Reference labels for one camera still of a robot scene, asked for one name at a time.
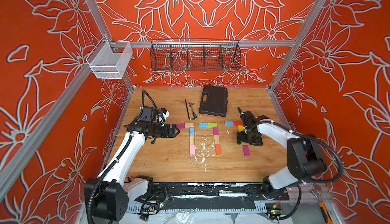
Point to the green block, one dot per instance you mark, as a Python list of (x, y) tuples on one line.
[(211, 125)]

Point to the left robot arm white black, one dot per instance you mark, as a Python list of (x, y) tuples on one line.
[(107, 197)]

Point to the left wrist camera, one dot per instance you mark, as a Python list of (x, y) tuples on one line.
[(162, 115)]

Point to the orange block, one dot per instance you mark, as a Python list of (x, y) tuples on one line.
[(218, 149)]

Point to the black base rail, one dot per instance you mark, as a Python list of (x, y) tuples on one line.
[(252, 190)]

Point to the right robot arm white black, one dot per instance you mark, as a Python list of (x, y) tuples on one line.
[(305, 158)]

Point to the pink block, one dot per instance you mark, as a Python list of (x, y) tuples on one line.
[(192, 150)]

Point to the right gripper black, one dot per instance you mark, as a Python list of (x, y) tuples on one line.
[(258, 142)]

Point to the green handled ratchet wrench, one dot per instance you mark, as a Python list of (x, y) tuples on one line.
[(191, 105)]

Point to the black wire basket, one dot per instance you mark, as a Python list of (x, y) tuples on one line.
[(191, 54)]

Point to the red block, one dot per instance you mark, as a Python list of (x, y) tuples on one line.
[(238, 123)]

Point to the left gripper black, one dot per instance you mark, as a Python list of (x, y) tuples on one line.
[(166, 133)]

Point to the yellow block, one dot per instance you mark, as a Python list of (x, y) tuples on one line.
[(240, 128)]

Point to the white wire basket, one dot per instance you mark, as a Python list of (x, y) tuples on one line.
[(109, 60)]

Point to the natural wood block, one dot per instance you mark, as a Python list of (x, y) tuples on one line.
[(192, 140), (189, 125), (216, 139)]

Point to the black hex key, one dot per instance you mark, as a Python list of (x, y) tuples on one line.
[(187, 109)]

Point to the black plastic tool case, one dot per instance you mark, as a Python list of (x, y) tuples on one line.
[(214, 101)]

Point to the magenta block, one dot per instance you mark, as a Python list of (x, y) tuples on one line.
[(215, 131), (180, 126), (246, 150)]

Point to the orange handled tool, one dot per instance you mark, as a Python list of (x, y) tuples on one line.
[(325, 213)]

